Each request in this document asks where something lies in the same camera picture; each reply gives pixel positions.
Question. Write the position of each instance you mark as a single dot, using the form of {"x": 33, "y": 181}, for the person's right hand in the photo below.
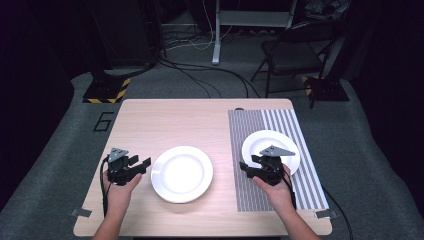
{"x": 278, "y": 196}

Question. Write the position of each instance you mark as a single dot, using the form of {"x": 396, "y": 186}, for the grey striped woven placemat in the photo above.
{"x": 246, "y": 133}

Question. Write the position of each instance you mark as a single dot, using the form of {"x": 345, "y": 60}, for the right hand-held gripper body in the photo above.
{"x": 271, "y": 168}

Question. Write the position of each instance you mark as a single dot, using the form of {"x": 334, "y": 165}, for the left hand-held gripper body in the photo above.
{"x": 119, "y": 170}

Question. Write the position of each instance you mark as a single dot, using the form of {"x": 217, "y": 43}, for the dark cabinet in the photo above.
{"x": 126, "y": 30}

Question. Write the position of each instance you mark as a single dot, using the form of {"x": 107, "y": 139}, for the black yellow striped stand base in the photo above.
{"x": 328, "y": 88}
{"x": 105, "y": 91}

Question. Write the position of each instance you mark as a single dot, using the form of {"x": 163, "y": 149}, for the grey tape strip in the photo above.
{"x": 81, "y": 212}
{"x": 326, "y": 214}

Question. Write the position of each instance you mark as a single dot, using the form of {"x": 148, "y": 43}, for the large white plate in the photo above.
{"x": 181, "y": 175}

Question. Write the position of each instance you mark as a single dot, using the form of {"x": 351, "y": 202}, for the small white plate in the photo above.
{"x": 263, "y": 141}

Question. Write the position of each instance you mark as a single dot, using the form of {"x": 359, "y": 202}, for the person's left hand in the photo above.
{"x": 118, "y": 196}

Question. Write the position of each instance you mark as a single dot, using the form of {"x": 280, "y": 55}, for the black folding chair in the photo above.
{"x": 290, "y": 55}

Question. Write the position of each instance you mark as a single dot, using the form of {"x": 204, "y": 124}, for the white metal stand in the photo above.
{"x": 216, "y": 40}

